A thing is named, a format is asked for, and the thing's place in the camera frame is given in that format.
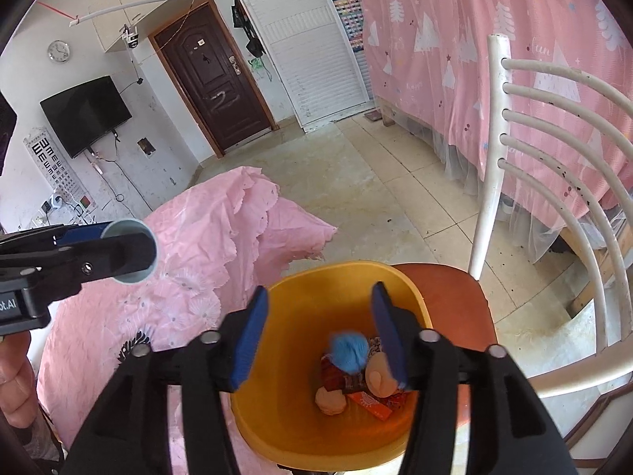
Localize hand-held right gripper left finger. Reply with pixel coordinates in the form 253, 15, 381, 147
59, 285, 270, 475

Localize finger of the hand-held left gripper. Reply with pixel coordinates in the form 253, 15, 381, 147
30, 232, 158, 302
0, 222, 110, 258

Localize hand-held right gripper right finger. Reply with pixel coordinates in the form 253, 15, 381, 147
371, 281, 579, 475

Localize grey-green plastic cup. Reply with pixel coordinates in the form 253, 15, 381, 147
101, 218, 159, 285

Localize brown snack wrapper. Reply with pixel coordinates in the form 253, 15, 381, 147
320, 353, 367, 391

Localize yellow plastic bin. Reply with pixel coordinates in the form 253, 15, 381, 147
230, 260, 433, 472

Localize person's left forearm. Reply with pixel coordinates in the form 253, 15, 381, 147
20, 406, 67, 463

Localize person's left hand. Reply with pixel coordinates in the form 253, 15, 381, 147
0, 329, 39, 429

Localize peach rolled sock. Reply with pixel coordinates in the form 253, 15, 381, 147
315, 386, 348, 415
366, 351, 404, 397

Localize orange packet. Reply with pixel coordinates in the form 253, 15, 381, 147
346, 390, 394, 420

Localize white slatted chair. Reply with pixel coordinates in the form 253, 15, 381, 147
393, 34, 633, 475

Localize eye chart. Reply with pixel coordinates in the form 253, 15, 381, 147
22, 126, 95, 213

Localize black television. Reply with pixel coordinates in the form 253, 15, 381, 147
40, 76, 133, 159

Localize brown door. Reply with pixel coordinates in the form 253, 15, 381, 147
148, 0, 278, 156

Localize white rod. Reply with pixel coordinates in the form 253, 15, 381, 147
69, 0, 196, 28

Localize pink printed curtain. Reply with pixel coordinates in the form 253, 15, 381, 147
356, 0, 633, 263

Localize black hanging bags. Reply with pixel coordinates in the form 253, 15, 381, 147
232, 0, 263, 57

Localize white louvered wardrobe door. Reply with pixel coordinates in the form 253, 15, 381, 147
227, 0, 371, 133

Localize colourful wall chart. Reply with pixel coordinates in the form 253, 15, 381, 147
334, 0, 367, 53

